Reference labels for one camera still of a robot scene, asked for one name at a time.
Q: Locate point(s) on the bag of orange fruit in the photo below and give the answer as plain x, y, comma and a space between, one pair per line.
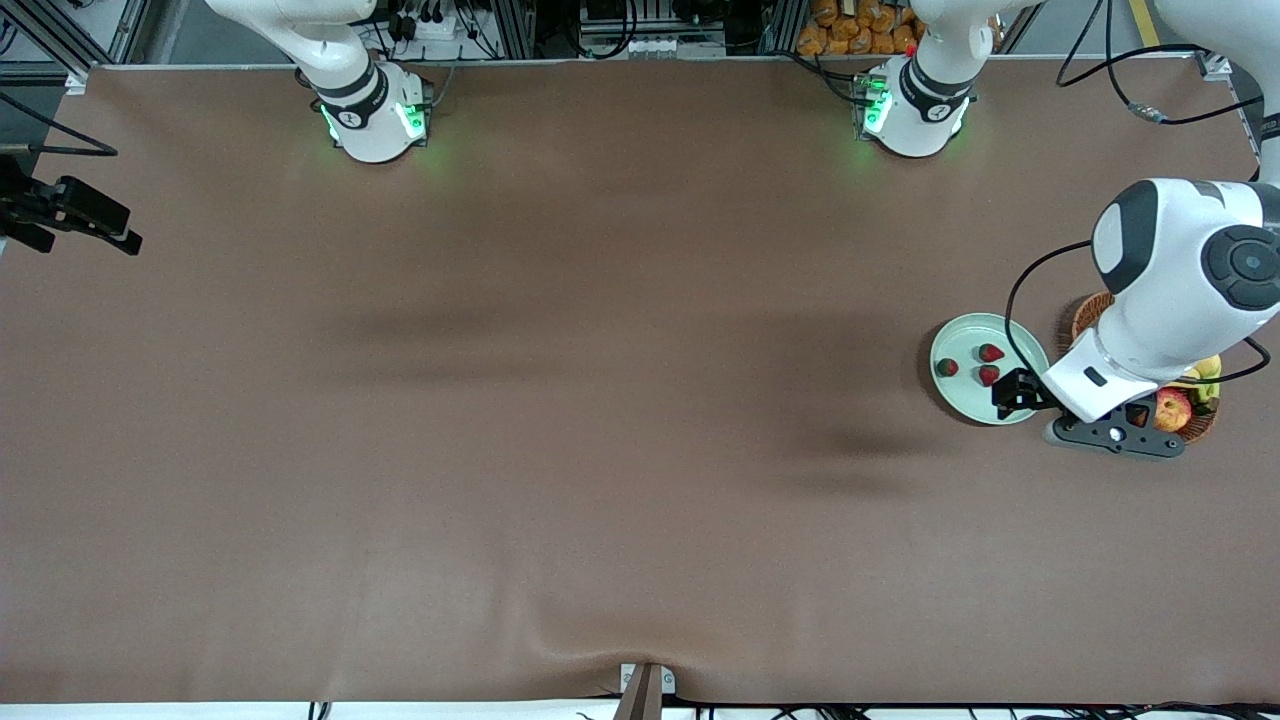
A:
850, 30

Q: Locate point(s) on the metal table clamp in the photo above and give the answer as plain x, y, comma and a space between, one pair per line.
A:
645, 695

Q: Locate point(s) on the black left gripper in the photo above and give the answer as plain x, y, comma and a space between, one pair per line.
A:
1030, 391

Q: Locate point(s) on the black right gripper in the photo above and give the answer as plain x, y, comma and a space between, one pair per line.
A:
28, 205

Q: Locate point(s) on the yellow banana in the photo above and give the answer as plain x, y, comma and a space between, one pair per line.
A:
1208, 368

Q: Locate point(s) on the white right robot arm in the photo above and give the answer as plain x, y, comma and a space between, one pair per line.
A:
375, 130

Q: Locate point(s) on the white connector block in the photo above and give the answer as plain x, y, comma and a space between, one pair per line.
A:
650, 46

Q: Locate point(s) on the red apple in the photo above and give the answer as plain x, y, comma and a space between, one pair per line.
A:
1175, 410

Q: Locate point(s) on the brown table mat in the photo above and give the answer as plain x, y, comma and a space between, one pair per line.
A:
640, 300

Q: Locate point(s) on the aluminium frame post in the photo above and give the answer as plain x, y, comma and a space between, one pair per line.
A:
515, 28
780, 25

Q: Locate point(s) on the pale green round plate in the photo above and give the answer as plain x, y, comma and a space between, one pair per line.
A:
960, 397

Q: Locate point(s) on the aluminium frame strut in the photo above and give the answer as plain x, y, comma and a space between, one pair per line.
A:
130, 30
1215, 65

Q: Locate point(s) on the brown wicker basket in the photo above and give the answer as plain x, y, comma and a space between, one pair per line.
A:
1090, 315

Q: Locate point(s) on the red strawberry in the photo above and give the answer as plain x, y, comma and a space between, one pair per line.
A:
988, 375
991, 352
946, 367

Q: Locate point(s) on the white power strip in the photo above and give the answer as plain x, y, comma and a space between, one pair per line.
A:
430, 28

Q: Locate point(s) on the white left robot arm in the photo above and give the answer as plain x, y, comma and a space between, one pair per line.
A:
1170, 270

